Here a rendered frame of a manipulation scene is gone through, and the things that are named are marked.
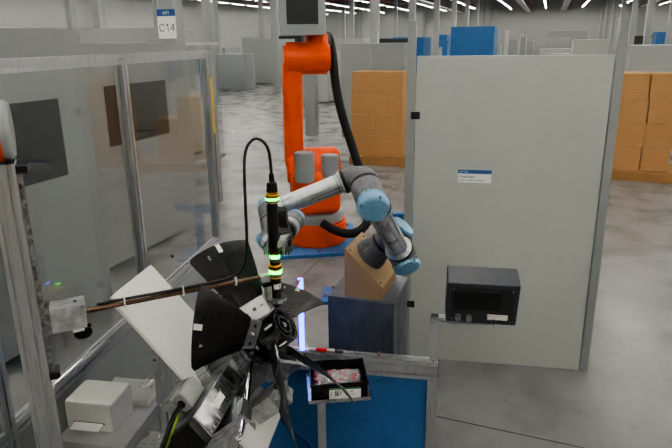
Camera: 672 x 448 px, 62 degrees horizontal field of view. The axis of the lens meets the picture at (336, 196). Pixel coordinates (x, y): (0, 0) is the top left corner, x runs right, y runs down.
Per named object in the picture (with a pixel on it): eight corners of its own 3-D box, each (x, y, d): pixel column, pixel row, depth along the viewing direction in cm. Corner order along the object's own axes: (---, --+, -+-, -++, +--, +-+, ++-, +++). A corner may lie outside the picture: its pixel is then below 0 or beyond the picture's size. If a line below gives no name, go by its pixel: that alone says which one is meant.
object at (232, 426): (213, 452, 161) (200, 443, 159) (218, 426, 169) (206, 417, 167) (245, 430, 157) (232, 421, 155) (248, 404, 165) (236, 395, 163)
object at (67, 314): (47, 337, 155) (43, 309, 153) (48, 326, 161) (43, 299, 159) (88, 329, 159) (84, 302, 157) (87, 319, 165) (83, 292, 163)
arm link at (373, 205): (414, 245, 247) (374, 167, 208) (426, 272, 237) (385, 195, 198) (389, 256, 249) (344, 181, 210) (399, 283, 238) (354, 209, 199)
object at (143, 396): (126, 406, 197) (125, 400, 197) (145, 381, 212) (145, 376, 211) (148, 408, 196) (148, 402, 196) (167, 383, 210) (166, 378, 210)
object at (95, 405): (61, 435, 183) (56, 406, 180) (89, 405, 198) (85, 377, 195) (109, 441, 180) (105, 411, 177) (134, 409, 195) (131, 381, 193)
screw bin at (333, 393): (310, 402, 206) (309, 385, 205) (308, 376, 223) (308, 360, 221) (369, 398, 208) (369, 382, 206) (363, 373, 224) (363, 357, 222)
